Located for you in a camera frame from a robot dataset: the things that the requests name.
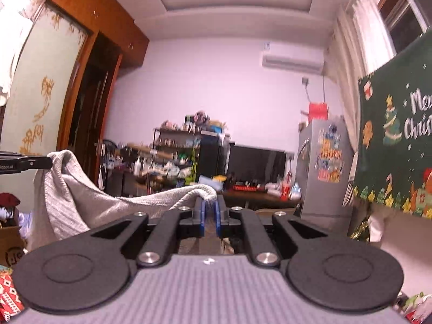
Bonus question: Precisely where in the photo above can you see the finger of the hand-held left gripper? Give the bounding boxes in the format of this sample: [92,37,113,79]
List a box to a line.
[21,157,53,173]

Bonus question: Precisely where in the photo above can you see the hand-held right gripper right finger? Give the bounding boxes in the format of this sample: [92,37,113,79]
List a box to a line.
[216,196,333,266]

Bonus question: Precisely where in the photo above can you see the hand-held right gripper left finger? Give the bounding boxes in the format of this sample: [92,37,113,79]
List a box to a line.
[89,196,206,266]

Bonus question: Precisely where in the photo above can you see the grey knit sweater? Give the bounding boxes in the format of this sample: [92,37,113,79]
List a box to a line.
[26,149,218,242]

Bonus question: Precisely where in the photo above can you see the maroon clothes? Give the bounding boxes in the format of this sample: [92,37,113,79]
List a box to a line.
[0,192,21,210]

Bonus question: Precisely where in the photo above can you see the light blue cloth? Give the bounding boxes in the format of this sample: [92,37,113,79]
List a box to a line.
[199,175,225,193]

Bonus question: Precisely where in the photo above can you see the dark wooden desk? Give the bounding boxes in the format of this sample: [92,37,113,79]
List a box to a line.
[216,189,302,217]

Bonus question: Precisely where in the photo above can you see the black computer tower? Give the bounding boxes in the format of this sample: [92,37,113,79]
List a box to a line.
[199,135,232,179]

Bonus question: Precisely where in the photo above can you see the black computer monitor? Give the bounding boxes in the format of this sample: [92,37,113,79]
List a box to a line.
[228,144,287,186]

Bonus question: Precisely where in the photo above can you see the dark wooden door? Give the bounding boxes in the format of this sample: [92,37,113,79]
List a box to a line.
[72,37,119,190]

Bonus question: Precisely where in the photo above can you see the large cardboard box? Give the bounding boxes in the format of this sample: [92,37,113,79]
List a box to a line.
[0,216,28,267]

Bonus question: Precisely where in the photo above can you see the cluttered dark shelf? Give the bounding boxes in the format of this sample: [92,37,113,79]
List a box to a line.
[101,110,233,190]

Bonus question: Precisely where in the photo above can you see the pale sliding door gold print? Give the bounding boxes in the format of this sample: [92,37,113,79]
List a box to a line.
[0,0,92,163]

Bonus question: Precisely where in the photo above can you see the grey refrigerator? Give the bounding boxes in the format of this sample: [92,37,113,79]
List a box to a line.
[294,119,355,237]

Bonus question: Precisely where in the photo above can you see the white hanging cloth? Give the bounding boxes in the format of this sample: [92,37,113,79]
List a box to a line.
[0,3,34,105]

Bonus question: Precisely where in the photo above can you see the colourful fridge magnets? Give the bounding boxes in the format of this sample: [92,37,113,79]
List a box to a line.
[315,125,345,183]

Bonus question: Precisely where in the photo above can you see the red patterned blanket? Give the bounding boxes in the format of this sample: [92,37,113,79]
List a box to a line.
[0,265,27,323]

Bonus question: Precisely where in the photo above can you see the red paper bag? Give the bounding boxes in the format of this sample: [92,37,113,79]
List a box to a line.
[308,102,329,121]

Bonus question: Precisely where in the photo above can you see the white cloth under tapestry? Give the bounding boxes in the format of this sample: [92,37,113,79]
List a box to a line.
[368,209,385,244]

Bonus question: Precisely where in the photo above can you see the white air conditioner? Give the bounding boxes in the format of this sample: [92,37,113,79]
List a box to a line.
[261,42,325,74]

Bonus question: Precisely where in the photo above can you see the green Christmas tapestry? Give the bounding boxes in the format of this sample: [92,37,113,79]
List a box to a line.
[353,29,432,220]

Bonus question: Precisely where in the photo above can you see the white curtain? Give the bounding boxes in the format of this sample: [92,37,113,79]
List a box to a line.
[324,0,396,183]

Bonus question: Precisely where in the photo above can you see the window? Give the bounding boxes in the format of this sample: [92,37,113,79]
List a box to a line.
[378,0,432,58]

